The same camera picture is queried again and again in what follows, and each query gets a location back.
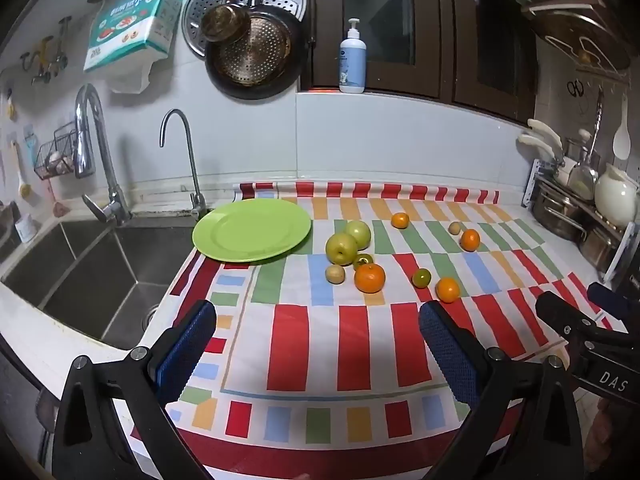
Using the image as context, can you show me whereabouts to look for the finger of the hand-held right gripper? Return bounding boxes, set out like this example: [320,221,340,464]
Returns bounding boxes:
[587,282,640,320]
[536,291,603,343]

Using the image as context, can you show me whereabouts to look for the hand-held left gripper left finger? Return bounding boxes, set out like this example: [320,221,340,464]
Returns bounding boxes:
[51,300,218,480]

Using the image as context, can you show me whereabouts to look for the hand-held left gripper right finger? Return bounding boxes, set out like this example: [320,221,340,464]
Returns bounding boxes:
[418,301,585,480]

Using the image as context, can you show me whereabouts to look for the large orange with stem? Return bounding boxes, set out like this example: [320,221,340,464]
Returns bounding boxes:
[354,262,387,294]

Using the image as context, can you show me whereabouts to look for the green plate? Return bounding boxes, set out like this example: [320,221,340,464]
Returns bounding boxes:
[192,198,312,263]

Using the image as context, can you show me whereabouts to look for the green apple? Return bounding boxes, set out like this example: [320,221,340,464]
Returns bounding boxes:
[346,220,372,250]
[325,233,359,266]

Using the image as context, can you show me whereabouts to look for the person's right hand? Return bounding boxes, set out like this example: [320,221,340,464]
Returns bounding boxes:
[582,400,619,471]

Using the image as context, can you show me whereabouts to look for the steel pot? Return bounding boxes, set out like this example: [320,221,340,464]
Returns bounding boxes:
[580,220,626,272]
[530,180,588,242]

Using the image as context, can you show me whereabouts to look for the white pitcher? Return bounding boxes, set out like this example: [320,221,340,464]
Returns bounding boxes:
[594,162,639,228]

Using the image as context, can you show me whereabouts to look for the steel sink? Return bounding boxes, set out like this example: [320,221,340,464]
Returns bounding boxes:
[0,210,201,352]

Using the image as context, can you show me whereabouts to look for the steel ladle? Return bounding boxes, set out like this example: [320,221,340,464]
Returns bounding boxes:
[566,87,606,202]

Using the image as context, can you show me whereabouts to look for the striped tablecloth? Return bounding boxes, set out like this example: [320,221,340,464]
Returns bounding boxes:
[127,181,628,480]

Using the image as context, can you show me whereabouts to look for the white metal rack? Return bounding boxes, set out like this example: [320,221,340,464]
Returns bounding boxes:
[520,157,545,209]

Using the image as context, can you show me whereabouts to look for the white rice spoon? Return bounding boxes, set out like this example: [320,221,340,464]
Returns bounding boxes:
[612,92,632,161]

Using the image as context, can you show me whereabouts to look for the thin chrome faucet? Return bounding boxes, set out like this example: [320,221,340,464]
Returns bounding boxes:
[159,108,208,218]

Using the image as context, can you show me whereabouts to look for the white cup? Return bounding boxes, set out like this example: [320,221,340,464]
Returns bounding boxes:
[14,212,39,244]

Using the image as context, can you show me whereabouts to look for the large chrome faucet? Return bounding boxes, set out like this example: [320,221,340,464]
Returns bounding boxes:
[74,83,132,226]

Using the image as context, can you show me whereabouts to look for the copper strainer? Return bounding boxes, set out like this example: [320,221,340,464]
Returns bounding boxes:
[217,17,292,86]

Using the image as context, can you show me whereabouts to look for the white pump bottle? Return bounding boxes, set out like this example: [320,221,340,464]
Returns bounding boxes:
[339,18,367,94]

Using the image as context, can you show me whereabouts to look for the black frying pan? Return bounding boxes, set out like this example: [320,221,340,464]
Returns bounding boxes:
[204,0,304,101]

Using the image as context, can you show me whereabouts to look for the copper saucepan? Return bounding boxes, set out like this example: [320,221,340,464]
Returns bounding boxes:
[200,0,252,43]

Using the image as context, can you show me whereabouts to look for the paper towel pack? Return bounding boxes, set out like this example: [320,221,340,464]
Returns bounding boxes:
[82,0,186,95]

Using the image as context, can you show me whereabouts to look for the black wire basket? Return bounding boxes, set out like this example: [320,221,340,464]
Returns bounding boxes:
[34,125,96,181]

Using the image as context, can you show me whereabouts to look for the dark brown window frame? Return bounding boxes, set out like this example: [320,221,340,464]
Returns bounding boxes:
[300,0,538,123]

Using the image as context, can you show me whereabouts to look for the brass wall hooks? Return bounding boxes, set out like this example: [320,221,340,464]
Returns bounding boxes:
[20,17,73,86]

